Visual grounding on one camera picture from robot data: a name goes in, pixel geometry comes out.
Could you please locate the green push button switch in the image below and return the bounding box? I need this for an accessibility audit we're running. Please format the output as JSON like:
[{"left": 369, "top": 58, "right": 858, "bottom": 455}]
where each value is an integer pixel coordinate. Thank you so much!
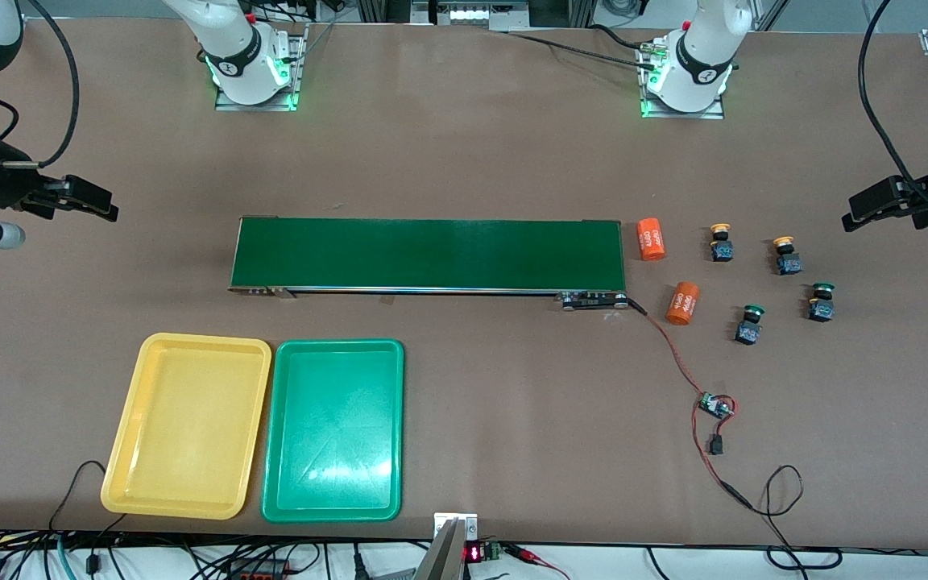
[
  {"left": 735, "top": 304, "right": 766, "bottom": 346},
  {"left": 807, "top": 282, "right": 837, "bottom": 324}
]

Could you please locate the orange 4680 cylinder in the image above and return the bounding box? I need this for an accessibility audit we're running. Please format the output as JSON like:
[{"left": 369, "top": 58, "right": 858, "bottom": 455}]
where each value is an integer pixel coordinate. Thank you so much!
[
  {"left": 665, "top": 280, "right": 702, "bottom": 327},
  {"left": 636, "top": 216, "right": 668, "bottom": 263}
]

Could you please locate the yellow plastic tray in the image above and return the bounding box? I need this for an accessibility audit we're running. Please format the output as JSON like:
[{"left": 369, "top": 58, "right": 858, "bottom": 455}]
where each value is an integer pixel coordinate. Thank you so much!
[{"left": 101, "top": 332, "right": 273, "bottom": 521}]

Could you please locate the small green circuit board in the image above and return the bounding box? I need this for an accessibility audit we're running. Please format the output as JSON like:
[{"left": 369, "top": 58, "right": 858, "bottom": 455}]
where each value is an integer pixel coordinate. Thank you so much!
[{"left": 698, "top": 391, "right": 734, "bottom": 421}]

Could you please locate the green conveyor belt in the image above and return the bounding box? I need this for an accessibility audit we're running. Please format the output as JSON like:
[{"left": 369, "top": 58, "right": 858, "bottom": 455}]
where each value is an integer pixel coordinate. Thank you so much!
[{"left": 228, "top": 216, "right": 630, "bottom": 312}]

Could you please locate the green plastic tray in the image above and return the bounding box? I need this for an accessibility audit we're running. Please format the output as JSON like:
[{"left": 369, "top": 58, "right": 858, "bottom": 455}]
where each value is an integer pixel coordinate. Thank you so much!
[{"left": 261, "top": 338, "right": 405, "bottom": 524}]

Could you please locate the red connector block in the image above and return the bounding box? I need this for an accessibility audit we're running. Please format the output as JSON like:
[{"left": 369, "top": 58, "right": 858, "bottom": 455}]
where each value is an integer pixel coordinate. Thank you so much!
[{"left": 226, "top": 561, "right": 289, "bottom": 580}]

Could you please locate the red clip lead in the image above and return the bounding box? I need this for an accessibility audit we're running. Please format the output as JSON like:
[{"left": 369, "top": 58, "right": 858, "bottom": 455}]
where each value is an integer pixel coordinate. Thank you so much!
[{"left": 504, "top": 543, "right": 571, "bottom": 580}]

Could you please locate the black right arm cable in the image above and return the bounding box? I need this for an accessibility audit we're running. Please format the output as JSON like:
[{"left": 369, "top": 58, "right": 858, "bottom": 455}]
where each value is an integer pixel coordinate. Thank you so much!
[{"left": 0, "top": 0, "right": 81, "bottom": 170}]

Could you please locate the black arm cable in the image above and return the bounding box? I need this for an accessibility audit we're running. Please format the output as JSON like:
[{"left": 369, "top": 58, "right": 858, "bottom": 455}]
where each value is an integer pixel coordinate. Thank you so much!
[
  {"left": 857, "top": 0, "right": 928, "bottom": 215},
  {"left": 0, "top": 0, "right": 81, "bottom": 170}
]

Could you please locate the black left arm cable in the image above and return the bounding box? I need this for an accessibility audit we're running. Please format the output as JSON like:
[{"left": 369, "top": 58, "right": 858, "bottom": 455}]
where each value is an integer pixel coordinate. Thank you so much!
[{"left": 857, "top": 0, "right": 928, "bottom": 215}]

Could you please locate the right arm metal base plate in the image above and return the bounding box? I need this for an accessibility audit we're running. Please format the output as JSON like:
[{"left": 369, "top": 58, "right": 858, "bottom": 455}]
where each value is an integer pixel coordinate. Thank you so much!
[{"left": 214, "top": 23, "right": 309, "bottom": 112}]

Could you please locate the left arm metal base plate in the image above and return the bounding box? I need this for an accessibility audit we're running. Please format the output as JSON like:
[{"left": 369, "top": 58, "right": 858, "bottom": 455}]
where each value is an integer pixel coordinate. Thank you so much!
[{"left": 638, "top": 39, "right": 727, "bottom": 121}]

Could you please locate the red black twisted wire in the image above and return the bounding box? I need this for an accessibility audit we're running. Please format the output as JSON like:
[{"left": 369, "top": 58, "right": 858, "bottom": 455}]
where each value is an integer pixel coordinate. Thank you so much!
[{"left": 623, "top": 296, "right": 756, "bottom": 512}]

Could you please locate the thin black looped cable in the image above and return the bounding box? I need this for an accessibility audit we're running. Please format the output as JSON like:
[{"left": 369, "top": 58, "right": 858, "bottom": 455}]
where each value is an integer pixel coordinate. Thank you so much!
[{"left": 750, "top": 465, "right": 843, "bottom": 571}]

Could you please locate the black table cable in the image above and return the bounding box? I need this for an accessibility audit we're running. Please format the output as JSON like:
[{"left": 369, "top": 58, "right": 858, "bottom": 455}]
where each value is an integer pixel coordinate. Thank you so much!
[{"left": 504, "top": 23, "right": 663, "bottom": 70}]

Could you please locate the metal frame with light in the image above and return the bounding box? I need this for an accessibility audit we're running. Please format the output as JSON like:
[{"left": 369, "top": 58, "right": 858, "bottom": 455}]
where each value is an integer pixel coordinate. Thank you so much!
[{"left": 409, "top": 0, "right": 531, "bottom": 33}]

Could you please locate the grey metal camera mount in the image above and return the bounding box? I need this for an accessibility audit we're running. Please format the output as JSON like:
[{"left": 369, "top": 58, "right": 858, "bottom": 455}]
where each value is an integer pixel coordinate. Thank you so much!
[{"left": 414, "top": 512, "right": 479, "bottom": 580}]

